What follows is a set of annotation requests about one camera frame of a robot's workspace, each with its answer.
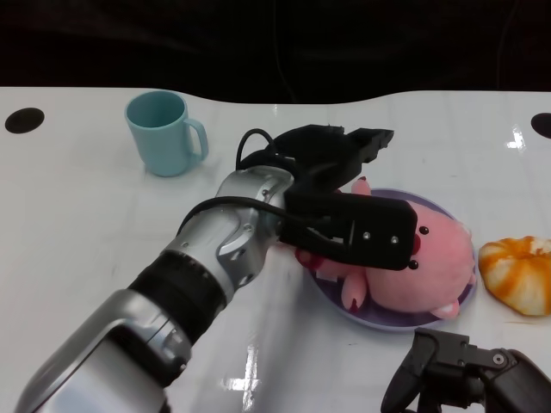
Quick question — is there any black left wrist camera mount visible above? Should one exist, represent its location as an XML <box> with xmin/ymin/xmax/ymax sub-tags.
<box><xmin>278</xmin><ymin>192</ymin><xmax>419</xmax><ymax>272</ymax></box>

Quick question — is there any pink plush doll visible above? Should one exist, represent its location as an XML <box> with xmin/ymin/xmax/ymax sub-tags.
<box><xmin>294</xmin><ymin>176</ymin><xmax>478</xmax><ymax>322</ymax></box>

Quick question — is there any light blue plastic mug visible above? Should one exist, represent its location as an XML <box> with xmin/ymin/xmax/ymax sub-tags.
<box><xmin>124</xmin><ymin>89</ymin><xmax>210</xmax><ymax>177</ymax></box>

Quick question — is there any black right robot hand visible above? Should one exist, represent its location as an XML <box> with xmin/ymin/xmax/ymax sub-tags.
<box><xmin>381</xmin><ymin>327</ymin><xmax>551</xmax><ymax>413</ymax></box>

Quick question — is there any lavender plastic plate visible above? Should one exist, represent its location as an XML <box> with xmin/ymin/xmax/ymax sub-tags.
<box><xmin>309</xmin><ymin>188</ymin><xmax>479</xmax><ymax>335</ymax></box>

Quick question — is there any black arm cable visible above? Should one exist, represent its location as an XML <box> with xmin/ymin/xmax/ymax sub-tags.
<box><xmin>179</xmin><ymin>127</ymin><xmax>345</xmax><ymax>255</ymax></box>

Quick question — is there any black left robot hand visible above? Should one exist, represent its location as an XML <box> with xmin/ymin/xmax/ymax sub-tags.
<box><xmin>275</xmin><ymin>123</ymin><xmax>396</xmax><ymax>195</ymax></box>

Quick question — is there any orange striped plush bread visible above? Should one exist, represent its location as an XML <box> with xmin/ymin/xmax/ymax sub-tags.
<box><xmin>477</xmin><ymin>235</ymin><xmax>551</xmax><ymax>318</ymax></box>

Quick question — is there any black backdrop cloth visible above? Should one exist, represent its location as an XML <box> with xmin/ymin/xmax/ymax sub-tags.
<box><xmin>0</xmin><ymin>0</ymin><xmax>551</xmax><ymax>106</ymax></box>

